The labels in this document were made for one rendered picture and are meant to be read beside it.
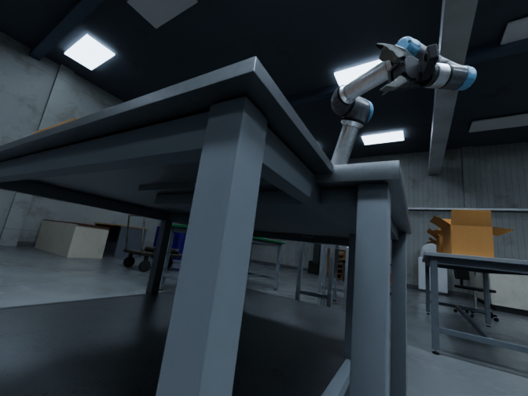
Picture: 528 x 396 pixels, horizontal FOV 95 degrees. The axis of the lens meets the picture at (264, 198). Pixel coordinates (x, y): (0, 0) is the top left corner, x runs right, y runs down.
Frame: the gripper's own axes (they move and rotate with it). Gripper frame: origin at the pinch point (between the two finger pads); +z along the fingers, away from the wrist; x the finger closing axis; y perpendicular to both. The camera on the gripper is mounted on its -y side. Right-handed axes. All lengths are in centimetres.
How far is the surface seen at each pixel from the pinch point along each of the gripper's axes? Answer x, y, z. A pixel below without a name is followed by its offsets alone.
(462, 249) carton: -72, 106, -146
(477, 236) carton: -62, 101, -156
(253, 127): -35, -31, 44
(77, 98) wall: 316, 671, 440
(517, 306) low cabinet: -220, 337, -530
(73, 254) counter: -100, 505, 341
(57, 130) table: -27, -5, 82
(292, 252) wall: -174, 962, -264
